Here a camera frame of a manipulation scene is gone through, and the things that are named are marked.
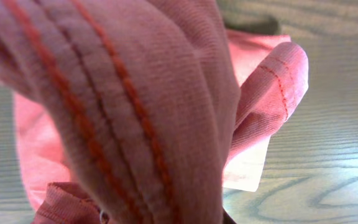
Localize orange soccer t-shirt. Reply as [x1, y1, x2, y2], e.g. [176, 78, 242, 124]
[0, 1, 308, 223]

